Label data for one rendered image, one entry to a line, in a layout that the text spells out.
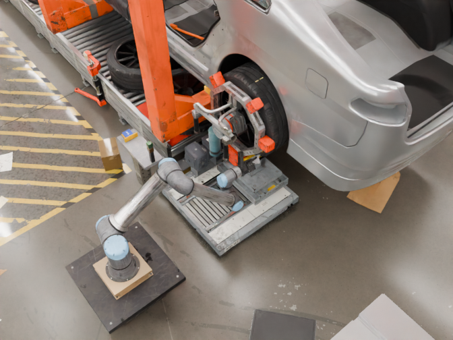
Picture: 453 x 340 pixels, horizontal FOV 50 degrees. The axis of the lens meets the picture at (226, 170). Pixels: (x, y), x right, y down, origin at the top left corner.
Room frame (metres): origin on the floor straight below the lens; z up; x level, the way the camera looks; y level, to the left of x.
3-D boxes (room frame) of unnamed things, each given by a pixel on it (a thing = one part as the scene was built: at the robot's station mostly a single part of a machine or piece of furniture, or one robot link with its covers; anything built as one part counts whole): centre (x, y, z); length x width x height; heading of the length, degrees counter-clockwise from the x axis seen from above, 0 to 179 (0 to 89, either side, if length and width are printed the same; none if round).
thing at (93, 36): (4.03, 0.91, 0.14); 2.47 x 0.85 x 0.27; 38
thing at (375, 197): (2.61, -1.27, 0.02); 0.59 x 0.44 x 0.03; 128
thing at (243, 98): (2.57, -0.08, 0.85); 0.54 x 0.07 x 0.54; 38
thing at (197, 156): (2.79, 0.13, 0.26); 0.42 x 0.18 x 0.35; 128
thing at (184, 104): (2.99, 0.21, 0.69); 0.52 x 0.17 x 0.35; 128
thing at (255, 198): (2.67, -0.22, 0.13); 0.50 x 0.36 x 0.10; 38
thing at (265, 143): (2.32, -0.28, 0.85); 0.09 x 0.08 x 0.07; 38
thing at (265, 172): (2.67, -0.22, 0.32); 0.40 x 0.30 x 0.28; 38
